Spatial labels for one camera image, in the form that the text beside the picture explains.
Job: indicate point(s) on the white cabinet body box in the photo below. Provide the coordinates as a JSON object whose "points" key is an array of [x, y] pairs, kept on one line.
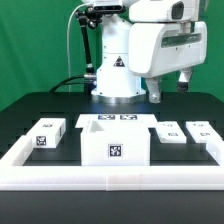
{"points": [[111, 143]]}

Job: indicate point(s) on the white flat top panel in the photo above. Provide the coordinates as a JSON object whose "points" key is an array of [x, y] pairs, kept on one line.
{"points": [[148, 119]]}

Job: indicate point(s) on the white U-shaped boundary frame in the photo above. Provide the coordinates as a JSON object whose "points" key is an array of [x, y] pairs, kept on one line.
{"points": [[15, 175]]}

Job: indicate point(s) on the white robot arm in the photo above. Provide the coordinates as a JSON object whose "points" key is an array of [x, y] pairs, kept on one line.
{"points": [[115, 82]]}

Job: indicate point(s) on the white cabinet door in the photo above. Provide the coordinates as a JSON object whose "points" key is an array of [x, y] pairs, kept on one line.
{"points": [[202, 131], [170, 132]]}

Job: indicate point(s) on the small white block with tag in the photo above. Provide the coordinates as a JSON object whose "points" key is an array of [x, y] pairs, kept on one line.
{"points": [[47, 132]]}

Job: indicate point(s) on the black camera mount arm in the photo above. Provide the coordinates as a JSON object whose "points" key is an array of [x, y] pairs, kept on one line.
{"points": [[87, 36]]}

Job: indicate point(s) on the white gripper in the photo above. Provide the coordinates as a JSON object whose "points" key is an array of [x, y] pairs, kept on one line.
{"points": [[156, 49]]}

